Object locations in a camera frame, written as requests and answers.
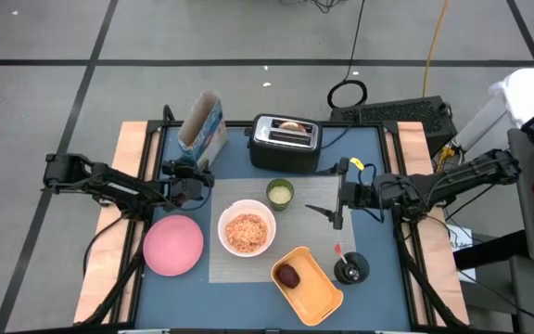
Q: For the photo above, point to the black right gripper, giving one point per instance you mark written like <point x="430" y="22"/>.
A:
<point x="357" y="195"/>

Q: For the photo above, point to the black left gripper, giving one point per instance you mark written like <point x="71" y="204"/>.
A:
<point x="186" y="191"/>

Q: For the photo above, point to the blue Frosted Flakes cereal box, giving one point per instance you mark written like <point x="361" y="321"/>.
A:
<point x="207" y="134"/>

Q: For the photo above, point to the pink bowl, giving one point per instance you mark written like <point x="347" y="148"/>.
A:
<point x="223" y="227"/>

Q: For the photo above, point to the toast slice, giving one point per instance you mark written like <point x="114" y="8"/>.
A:
<point x="292" y="126"/>

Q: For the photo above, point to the pink plate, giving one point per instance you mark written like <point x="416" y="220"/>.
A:
<point x="173" y="246"/>

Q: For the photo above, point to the dark red apple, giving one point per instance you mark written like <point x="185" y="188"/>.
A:
<point x="288" y="276"/>

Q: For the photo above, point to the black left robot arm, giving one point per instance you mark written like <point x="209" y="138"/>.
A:
<point x="109" y="185"/>

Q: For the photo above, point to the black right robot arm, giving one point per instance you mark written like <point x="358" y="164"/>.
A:
<point x="457" y="178"/>

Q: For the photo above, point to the white cup filling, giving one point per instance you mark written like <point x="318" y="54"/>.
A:
<point x="280" y="195"/>

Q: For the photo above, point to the green glass cup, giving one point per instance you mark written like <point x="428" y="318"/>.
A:
<point x="280" y="207"/>

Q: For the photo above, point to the grey woven placemat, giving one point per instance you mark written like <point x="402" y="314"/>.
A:
<point x="304" y="236"/>

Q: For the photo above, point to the black toaster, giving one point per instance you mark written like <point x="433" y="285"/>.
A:
<point x="285" y="155"/>

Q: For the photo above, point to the orange cereal flakes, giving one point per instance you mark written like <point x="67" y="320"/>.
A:
<point x="246" y="233"/>

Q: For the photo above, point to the black utensil holder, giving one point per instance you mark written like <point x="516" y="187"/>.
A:
<point x="352" y="273"/>

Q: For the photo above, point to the yellow plastic tray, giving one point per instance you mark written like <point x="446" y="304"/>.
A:
<point x="318" y="292"/>

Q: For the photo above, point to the wooden side board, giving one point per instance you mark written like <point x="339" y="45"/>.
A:
<point x="95" y="278"/>
<point x="438" y="260"/>

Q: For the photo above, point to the white paper sheet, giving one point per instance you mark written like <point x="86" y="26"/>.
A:
<point x="461" y="241"/>

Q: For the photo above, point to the white bag-lined trash bin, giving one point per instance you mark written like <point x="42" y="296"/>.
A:
<point x="531" y="93"/>

